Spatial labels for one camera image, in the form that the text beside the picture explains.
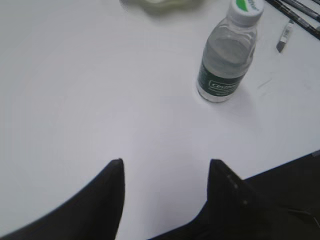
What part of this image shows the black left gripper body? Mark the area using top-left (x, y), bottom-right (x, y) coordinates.
top-left (245, 151), bottom-right (320, 240)

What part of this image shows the black marker pen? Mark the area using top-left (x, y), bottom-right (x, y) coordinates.
top-left (266, 0), bottom-right (320, 40)
top-left (284, 0), bottom-right (320, 21)

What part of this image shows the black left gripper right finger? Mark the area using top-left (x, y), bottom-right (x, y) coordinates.
top-left (155, 159), bottom-right (277, 240)

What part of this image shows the translucent green wavy plate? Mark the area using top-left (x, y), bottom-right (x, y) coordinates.
top-left (119, 0), bottom-right (208, 15)

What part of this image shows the clear water bottle green label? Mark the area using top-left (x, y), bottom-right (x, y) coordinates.
top-left (197, 0), bottom-right (264, 103)

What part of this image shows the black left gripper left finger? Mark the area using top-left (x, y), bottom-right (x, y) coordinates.
top-left (2, 158), bottom-right (125, 240)

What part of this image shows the grey eraser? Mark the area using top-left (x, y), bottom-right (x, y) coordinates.
top-left (276, 19), bottom-right (294, 53)

